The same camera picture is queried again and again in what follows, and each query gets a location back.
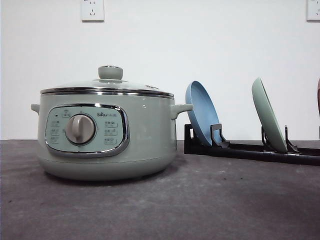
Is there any dark red plate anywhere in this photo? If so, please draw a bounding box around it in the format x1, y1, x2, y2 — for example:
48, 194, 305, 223
317, 77, 320, 140

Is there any white wall socket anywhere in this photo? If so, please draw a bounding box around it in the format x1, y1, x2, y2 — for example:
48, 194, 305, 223
80, 0, 105, 23
306, 0, 320, 23

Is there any glass steamer lid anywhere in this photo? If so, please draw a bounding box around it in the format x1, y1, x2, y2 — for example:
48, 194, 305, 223
40, 65, 175, 97

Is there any green plate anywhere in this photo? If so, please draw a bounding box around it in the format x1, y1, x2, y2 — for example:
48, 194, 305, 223
251, 77, 288, 153

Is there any white wall socket left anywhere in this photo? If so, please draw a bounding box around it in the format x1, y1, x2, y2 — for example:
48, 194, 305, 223
80, 0, 105, 23

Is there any white wall socket right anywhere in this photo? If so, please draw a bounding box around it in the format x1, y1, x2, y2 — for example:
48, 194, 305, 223
306, 0, 320, 23

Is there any blue plate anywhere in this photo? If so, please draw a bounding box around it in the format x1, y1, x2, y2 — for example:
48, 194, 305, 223
185, 80, 222, 145

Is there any green electric steamer pot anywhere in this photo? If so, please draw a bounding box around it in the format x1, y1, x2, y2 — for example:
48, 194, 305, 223
30, 94, 193, 182

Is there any black plate rack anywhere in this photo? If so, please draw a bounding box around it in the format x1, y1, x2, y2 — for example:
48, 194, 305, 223
184, 123, 320, 166

